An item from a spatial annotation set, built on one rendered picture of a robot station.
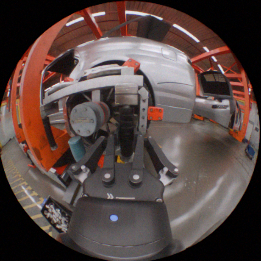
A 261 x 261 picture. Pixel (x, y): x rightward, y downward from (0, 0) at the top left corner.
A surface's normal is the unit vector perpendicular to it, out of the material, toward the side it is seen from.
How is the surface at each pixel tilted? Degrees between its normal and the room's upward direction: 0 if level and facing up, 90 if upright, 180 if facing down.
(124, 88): 90
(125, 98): 90
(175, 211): 0
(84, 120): 90
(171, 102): 90
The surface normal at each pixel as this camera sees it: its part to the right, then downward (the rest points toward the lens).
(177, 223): 0.00, -0.92
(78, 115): 0.00, 0.38
